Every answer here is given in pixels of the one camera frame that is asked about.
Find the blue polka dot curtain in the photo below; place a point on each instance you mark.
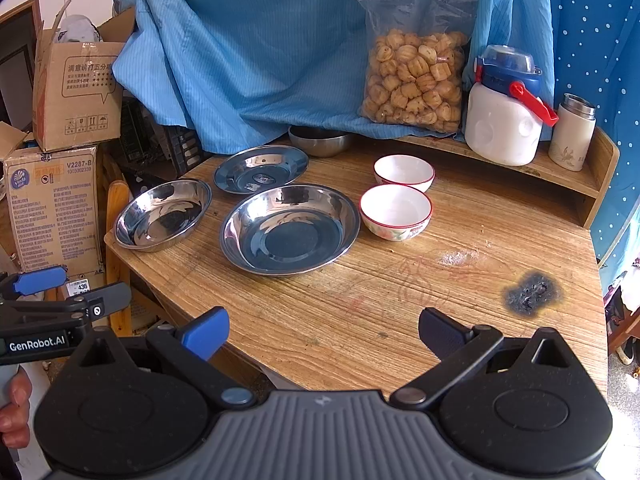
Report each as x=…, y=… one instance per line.
x=597, y=57

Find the oval steel dish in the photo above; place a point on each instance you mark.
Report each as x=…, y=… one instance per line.
x=162, y=216

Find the wooden stool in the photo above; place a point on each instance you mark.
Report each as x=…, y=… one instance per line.
x=622, y=323

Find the blue striped cloth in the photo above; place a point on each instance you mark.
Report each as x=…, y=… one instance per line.
x=239, y=72

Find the cream thermos steel cap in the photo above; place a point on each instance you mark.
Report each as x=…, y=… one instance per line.
x=572, y=134

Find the wooden desk shelf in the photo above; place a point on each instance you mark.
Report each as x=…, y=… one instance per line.
x=589, y=184

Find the large steel plate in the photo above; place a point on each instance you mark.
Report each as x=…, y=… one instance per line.
x=288, y=230

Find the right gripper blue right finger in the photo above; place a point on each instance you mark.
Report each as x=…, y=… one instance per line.
x=462, y=351

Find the cardboard box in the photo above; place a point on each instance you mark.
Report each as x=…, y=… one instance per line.
x=53, y=209
x=77, y=100

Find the red-rimmed white bowl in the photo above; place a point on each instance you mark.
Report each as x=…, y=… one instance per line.
x=404, y=170
x=395, y=212

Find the upper cardboard box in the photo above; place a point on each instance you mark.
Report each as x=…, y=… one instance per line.
x=77, y=100

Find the lower cardboard box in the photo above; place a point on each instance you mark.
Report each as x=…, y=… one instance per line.
x=53, y=209

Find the white jug blue lid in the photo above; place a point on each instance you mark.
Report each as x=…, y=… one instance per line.
x=505, y=113

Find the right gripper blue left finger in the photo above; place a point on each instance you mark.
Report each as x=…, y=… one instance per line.
x=185, y=352

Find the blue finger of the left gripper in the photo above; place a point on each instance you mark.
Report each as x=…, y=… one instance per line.
x=18, y=285

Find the clear bag of biscuits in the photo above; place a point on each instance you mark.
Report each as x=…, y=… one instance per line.
x=418, y=50

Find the deep steel bowl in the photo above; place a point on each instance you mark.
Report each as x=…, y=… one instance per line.
x=320, y=142

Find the black plastic crate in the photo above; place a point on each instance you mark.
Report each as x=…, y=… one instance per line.
x=144, y=141

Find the steel plate with sticker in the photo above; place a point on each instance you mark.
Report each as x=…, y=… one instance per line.
x=256, y=169

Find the person's left hand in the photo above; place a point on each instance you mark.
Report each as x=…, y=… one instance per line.
x=14, y=416

